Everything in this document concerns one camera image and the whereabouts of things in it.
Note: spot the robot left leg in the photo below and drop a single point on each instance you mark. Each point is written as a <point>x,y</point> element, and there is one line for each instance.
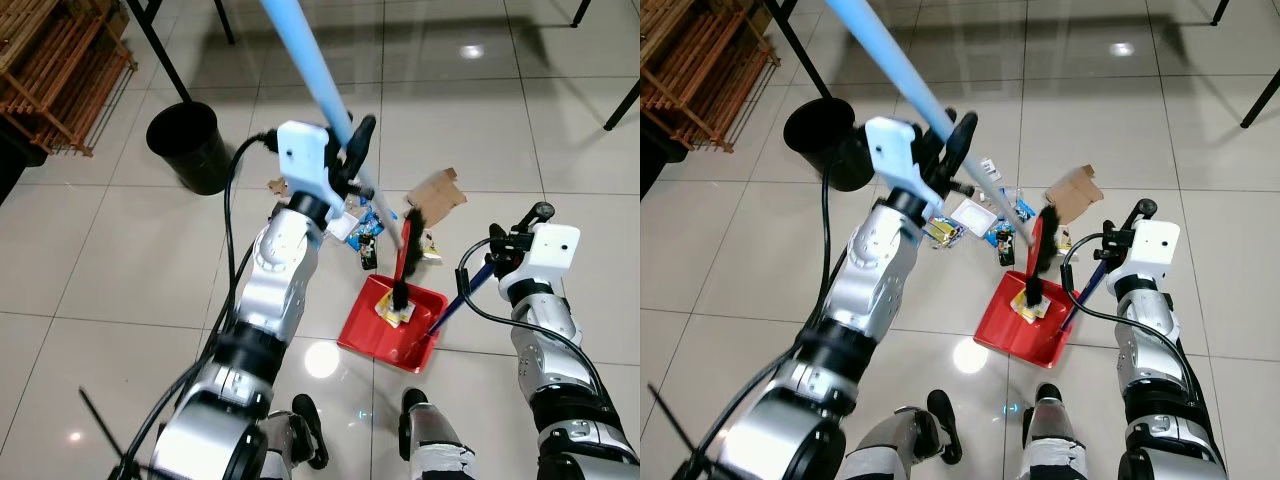
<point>890,450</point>
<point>290,450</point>

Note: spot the dark snack wrapper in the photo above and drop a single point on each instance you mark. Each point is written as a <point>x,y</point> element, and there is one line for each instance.
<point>1005,252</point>
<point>368,256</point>

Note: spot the robot right leg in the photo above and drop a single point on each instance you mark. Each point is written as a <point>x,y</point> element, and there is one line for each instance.
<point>1050,450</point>
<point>435,460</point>

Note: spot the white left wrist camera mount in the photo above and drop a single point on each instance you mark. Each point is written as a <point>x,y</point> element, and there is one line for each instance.
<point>305,158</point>
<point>895,150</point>

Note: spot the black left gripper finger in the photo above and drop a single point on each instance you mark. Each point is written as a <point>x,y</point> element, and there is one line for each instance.
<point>965,135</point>
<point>362,140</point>

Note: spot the brown folded carton piece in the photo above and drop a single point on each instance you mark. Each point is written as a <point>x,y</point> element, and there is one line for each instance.
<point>1078,192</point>
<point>440,190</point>

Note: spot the thin black rod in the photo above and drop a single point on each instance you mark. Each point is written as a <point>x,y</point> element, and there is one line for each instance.
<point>105,428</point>
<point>679,428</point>

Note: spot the blue plastic wrapper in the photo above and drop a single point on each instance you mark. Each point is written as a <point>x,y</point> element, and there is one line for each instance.
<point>1022,208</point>
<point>370,215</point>

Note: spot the robot leg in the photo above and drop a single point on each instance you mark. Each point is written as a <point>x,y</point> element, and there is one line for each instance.
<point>1050,450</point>
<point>890,450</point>
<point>290,450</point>
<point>435,460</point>

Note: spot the small white crumpled carton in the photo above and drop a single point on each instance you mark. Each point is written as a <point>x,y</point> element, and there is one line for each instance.
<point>988,170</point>

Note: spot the broom with black bristles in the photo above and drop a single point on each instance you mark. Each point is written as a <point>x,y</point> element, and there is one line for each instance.
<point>893,60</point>
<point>310,60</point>

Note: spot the white flat paper tray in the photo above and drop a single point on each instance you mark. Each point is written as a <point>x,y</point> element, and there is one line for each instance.
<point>342,228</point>
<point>973,215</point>

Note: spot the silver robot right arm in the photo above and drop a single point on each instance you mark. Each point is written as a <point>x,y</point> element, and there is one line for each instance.
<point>1150,335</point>
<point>545,340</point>

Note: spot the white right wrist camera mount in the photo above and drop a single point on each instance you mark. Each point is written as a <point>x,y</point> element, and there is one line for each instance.
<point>1150,250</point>
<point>548,255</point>

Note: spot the yellow white crumpled packet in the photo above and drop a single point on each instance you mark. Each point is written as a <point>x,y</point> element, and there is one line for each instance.
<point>1030,310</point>
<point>390,312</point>

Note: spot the yellow blue snack packet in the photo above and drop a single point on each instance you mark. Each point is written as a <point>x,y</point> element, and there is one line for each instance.
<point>945,232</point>

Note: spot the small torn cardboard scrap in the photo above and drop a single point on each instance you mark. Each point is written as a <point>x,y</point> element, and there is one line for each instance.
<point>278,187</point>

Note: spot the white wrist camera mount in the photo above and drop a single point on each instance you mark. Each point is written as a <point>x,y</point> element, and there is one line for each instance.
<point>1150,250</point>
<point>895,150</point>
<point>305,158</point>
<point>548,255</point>

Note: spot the wooden slatted rack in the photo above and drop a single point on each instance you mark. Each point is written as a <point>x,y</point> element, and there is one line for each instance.
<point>700,60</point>
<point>60,60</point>

